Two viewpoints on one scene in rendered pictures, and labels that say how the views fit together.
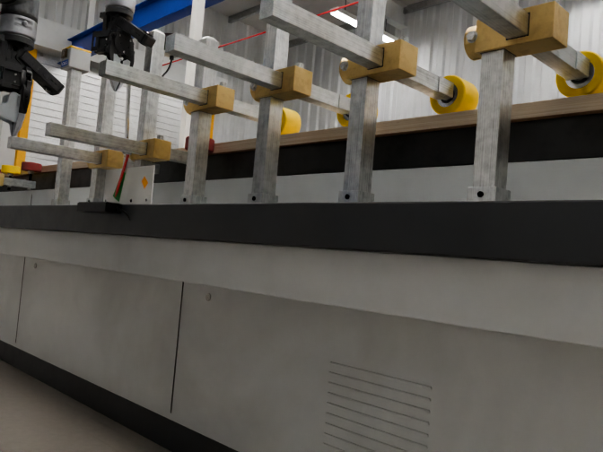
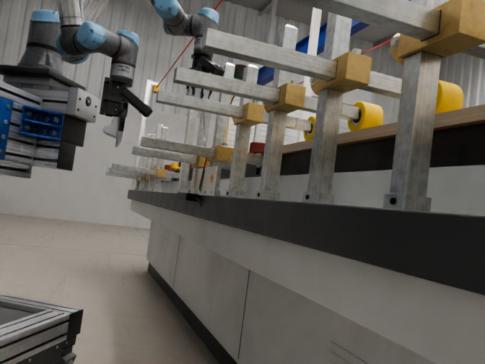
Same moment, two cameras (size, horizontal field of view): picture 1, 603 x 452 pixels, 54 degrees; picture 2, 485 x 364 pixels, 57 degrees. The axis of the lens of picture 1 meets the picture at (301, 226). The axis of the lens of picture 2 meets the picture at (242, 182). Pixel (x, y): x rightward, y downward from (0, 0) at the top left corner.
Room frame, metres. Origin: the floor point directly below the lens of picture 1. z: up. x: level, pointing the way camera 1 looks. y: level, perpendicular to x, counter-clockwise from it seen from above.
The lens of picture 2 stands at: (0.19, -0.32, 0.68)
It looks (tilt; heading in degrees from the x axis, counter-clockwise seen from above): 3 degrees up; 25
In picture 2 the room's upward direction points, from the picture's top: 7 degrees clockwise
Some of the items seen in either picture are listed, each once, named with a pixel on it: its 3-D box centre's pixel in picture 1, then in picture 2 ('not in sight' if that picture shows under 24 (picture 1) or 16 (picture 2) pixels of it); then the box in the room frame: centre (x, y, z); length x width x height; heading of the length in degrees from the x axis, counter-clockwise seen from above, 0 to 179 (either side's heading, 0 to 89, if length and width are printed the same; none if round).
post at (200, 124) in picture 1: (199, 137); (241, 144); (1.39, 0.26, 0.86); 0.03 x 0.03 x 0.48; 44
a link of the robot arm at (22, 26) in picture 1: (18, 30); (122, 74); (1.29, 0.66, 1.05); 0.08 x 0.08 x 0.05
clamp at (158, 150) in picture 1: (150, 151); (219, 154); (1.56, 0.41, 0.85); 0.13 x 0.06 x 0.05; 44
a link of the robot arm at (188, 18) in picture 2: not in sight; (178, 22); (1.50, 0.62, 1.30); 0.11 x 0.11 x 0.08; 14
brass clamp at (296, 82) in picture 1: (280, 85); (283, 100); (1.20, 0.07, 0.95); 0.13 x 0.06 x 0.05; 44
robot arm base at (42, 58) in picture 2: not in sight; (42, 62); (1.28, 1.01, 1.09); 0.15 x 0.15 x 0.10
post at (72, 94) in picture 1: (66, 138); (188, 145); (1.94, 0.79, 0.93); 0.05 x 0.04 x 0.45; 44
